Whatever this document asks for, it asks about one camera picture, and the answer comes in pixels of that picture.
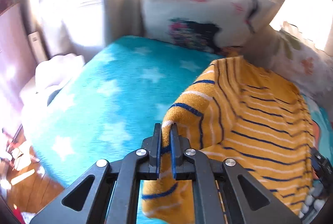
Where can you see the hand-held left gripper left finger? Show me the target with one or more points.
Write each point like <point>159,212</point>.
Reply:
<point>157,153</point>

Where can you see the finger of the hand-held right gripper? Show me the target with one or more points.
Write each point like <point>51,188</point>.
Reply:
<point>321,164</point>

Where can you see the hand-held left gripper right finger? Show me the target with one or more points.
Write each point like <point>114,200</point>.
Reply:
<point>173,156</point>

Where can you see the yellow striped knit sweater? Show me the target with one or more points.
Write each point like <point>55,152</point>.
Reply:
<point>255,120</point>

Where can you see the teal cartoon print blanket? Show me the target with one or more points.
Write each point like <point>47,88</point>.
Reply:
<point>104,99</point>

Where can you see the leaf print pillow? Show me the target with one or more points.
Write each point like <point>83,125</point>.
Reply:
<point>299,65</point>

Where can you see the white cloth pile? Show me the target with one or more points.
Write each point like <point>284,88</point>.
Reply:
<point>57,73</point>

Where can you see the beige padded headboard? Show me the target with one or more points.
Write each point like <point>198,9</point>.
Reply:
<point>257,49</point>

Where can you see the white pillow with dark floral print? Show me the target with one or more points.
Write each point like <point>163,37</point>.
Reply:
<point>187,5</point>

